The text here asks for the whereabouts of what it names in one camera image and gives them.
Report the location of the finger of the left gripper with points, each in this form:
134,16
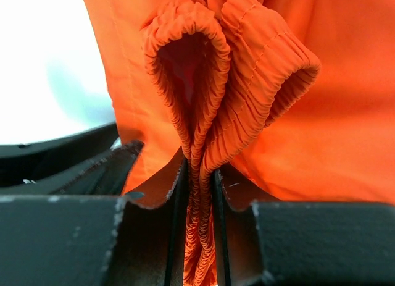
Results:
104,174
38,161

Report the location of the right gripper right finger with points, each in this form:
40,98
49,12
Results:
261,240

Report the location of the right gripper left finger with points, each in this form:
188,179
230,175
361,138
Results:
136,239

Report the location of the orange shorts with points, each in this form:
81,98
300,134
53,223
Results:
298,95

